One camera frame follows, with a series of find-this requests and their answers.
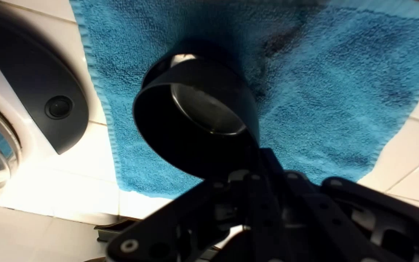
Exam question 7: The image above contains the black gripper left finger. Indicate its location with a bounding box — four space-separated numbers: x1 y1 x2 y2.
105 146 288 262

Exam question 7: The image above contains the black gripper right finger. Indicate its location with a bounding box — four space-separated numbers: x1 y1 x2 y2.
284 170 419 262

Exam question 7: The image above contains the black pot with handle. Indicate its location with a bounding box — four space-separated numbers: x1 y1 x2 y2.
131 46 262 180

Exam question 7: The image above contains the blue terry towel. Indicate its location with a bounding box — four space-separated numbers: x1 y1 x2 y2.
70 0 419 199

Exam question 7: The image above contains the white drip coffee maker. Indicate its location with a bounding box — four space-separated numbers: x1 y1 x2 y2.
0 7 92 208

